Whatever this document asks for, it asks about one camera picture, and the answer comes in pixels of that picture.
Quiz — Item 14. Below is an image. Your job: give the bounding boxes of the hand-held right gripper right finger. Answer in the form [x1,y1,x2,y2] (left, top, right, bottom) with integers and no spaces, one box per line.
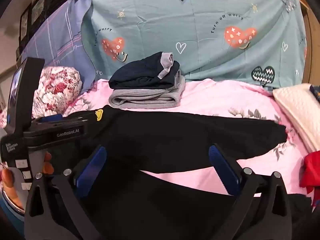
[208,144,293,240]

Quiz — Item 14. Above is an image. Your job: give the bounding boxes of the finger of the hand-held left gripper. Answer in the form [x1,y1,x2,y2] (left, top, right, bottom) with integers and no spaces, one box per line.
[31,113,90,132]

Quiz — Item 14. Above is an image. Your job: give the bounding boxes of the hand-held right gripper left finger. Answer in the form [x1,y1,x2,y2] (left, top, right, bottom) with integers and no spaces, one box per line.
[24,145,108,240]

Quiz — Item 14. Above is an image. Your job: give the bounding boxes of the black pants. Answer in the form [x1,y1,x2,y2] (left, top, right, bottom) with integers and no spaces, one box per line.
[82,105,313,240]

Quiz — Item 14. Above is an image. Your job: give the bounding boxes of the folded grey pants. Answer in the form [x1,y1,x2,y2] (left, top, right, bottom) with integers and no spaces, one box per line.
[109,70,186,109]

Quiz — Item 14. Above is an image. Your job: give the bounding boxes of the folded navy pants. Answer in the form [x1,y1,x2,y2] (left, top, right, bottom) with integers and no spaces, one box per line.
[109,52,181,90]

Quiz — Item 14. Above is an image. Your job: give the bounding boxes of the person's left hand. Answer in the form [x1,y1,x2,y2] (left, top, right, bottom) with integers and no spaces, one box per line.
[0,152,53,207]

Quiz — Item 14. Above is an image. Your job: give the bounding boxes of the red floral pillow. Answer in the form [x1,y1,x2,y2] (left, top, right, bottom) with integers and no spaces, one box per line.
[31,66,83,119]

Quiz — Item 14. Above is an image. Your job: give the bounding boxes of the blue plaid pillow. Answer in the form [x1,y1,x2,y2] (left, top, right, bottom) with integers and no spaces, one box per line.
[21,0,97,92]

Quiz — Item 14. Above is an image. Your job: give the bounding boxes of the pink floral bedsheet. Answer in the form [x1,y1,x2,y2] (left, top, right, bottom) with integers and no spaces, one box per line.
[0,79,313,198]

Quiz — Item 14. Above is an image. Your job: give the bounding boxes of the red cloth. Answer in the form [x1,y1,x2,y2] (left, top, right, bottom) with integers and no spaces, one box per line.
[299,150,320,195]

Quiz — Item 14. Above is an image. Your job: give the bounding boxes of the cream quilted blanket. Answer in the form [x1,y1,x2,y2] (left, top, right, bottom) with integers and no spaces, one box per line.
[272,84,320,153]

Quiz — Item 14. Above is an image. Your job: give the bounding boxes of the teal heart-print blanket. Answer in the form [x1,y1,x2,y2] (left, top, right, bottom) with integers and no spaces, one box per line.
[81,0,308,88]

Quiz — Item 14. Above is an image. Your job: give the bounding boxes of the black picture panel frame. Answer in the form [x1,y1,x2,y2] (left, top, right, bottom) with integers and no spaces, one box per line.
[15,0,83,55]

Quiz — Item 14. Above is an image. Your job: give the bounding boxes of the brown wooden bed frame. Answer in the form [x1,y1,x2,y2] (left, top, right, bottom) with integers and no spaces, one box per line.
[282,0,320,85]

